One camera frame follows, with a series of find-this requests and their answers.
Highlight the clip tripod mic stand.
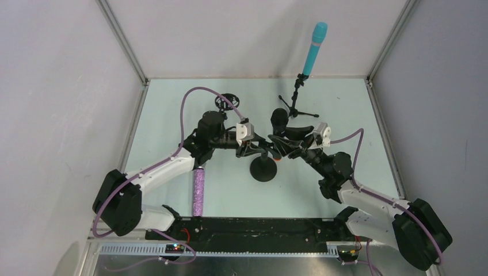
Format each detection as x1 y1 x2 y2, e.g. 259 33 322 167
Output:
278 74 319 118

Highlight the black microphone orange tip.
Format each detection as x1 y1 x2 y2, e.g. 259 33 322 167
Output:
270 108 289 138

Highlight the round base mic stand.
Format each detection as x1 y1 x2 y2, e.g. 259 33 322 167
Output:
250 141 277 182

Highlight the light blue microphone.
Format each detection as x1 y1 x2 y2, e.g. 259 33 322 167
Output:
302 22 328 76

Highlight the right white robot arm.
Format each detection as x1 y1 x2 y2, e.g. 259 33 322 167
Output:
268 128 453 271

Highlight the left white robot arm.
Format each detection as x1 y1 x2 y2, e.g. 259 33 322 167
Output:
92 111 281 236

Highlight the purple glitter microphone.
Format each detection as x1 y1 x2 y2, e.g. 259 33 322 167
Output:
192 166 205 217

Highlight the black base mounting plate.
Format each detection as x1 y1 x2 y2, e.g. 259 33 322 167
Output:
165 217 356 253

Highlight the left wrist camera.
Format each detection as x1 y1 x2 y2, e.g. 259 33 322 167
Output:
236 122 255 146

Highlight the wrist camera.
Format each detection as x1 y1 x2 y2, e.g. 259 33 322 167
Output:
236 122 255 146
308 122 331 150

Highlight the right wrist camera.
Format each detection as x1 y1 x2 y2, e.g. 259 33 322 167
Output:
308 122 331 150

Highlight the shock mount tripod stand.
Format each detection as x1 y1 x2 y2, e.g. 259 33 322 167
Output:
214 93 240 120

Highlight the slotted cable duct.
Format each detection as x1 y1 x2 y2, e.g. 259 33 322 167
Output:
99 243 339 258

